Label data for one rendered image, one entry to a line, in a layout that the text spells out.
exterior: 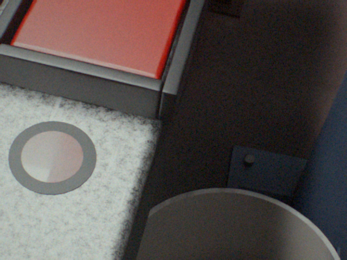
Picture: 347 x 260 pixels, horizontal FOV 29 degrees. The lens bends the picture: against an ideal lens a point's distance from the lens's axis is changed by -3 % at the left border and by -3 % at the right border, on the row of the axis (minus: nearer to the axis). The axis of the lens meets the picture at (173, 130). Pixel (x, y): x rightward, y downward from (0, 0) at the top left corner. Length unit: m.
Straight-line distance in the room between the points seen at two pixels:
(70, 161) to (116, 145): 0.02
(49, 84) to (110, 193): 0.05
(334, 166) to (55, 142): 0.79
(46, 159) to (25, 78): 0.03
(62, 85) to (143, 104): 0.03
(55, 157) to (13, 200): 0.02
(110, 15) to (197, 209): 0.66
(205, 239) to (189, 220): 0.06
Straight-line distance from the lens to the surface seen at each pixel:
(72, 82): 0.26
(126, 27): 0.27
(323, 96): 1.55
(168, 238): 0.96
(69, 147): 0.25
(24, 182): 0.24
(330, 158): 1.02
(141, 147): 0.25
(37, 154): 0.25
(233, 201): 0.92
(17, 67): 0.26
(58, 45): 0.27
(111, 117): 0.26
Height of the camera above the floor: 1.12
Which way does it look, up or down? 52 degrees down
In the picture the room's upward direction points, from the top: 10 degrees clockwise
